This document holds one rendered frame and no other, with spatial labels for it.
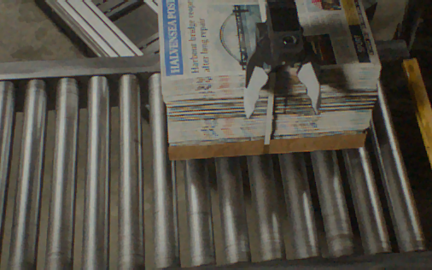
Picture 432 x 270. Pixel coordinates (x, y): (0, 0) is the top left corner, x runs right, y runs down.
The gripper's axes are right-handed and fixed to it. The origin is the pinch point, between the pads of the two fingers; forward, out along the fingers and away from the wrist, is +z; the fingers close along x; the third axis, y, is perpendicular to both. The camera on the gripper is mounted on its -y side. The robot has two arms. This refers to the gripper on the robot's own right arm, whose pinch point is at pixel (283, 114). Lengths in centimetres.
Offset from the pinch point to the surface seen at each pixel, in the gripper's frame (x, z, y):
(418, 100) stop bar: -31.3, 9.0, 26.3
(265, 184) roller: 1.6, 19.6, 13.5
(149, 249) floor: 31, 72, 79
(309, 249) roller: -4.8, 27.4, 2.2
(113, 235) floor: 42, 68, 83
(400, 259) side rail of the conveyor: -20.7, 29.2, -0.1
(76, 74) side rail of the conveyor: 39, 3, 38
